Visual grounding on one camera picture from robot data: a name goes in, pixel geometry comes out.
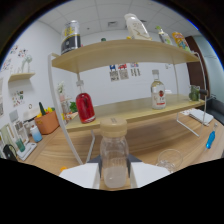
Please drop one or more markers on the gripper right finger white block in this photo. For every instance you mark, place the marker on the gripper right finger white block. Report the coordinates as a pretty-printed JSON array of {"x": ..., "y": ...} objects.
[{"x": 148, "y": 173}]

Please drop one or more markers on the gripper left finger white block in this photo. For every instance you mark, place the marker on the gripper left finger white block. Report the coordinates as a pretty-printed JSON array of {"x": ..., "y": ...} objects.
[{"x": 81, "y": 175}]

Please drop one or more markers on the clear jar wooden lid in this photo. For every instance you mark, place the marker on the clear jar wooden lid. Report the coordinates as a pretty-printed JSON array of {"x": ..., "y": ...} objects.
[{"x": 114, "y": 153}]

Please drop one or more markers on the blue liquid small bottle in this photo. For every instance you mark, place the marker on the blue liquid small bottle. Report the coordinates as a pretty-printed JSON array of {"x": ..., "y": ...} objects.
[{"x": 210, "y": 140}]

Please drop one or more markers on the white milk bottle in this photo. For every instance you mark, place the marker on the white milk bottle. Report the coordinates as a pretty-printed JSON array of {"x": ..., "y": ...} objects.
[{"x": 137, "y": 28}]

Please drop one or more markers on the green cup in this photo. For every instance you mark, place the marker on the green cup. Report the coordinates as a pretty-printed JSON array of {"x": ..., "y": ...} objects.
[{"x": 20, "y": 145}]

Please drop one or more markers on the clear glass with ice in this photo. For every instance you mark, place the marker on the clear glass with ice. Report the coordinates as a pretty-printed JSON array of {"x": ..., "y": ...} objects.
[{"x": 170, "y": 160}]

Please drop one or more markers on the white tray scale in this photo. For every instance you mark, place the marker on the white tray scale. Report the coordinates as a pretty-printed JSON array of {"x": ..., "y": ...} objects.
[{"x": 28, "y": 151}]

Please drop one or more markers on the light blue white tumbler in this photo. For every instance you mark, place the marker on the light blue white tumbler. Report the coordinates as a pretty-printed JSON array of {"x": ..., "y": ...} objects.
[{"x": 36, "y": 135}]

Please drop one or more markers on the orange storage box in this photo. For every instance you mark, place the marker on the orange storage box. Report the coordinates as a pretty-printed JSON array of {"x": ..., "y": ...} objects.
[{"x": 47, "y": 124}]

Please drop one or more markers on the red liquid glass bottle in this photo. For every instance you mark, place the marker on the red liquid glass bottle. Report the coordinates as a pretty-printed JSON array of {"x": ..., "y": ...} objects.
[{"x": 85, "y": 108}]

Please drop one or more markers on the green leafy plant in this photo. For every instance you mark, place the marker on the green leafy plant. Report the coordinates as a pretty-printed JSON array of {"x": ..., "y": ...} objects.
[{"x": 73, "y": 107}]

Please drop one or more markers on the black kettle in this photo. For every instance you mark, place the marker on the black kettle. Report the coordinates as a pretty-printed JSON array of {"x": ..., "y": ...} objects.
[{"x": 9, "y": 154}]

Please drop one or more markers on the white zip pouch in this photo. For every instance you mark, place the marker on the white zip pouch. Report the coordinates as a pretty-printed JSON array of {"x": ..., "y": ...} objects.
[{"x": 201, "y": 116}]

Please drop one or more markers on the clear bottle red label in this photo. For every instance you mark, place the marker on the clear bottle red label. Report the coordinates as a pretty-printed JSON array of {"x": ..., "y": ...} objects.
[{"x": 158, "y": 95}]

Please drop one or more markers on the two-tier wooden shelf rack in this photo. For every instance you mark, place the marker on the two-tier wooden shelf rack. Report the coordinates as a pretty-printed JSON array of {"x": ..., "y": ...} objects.
[{"x": 126, "y": 53}]

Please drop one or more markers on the yellow cartoon print can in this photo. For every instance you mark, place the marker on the yellow cartoon print can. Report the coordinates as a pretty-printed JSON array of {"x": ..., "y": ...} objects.
[{"x": 181, "y": 41}]

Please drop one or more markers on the black and yellow can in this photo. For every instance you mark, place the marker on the black and yellow can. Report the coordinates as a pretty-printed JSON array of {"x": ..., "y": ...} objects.
[{"x": 70, "y": 38}]

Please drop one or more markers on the white text wall poster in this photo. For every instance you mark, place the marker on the white text wall poster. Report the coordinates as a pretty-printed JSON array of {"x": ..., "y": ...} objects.
[{"x": 135, "y": 70}]

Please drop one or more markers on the red wall poster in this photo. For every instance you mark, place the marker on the red wall poster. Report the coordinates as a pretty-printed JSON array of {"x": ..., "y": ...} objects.
[{"x": 123, "y": 72}]

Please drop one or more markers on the blue wall poster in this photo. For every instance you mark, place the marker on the blue wall poster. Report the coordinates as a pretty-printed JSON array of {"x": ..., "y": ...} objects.
[{"x": 114, "y": 73}]

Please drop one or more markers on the wooden wall shelf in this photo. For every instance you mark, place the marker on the wooden wall shelf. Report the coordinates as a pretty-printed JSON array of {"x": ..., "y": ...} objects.
[{"x": 21, "y": 76}]

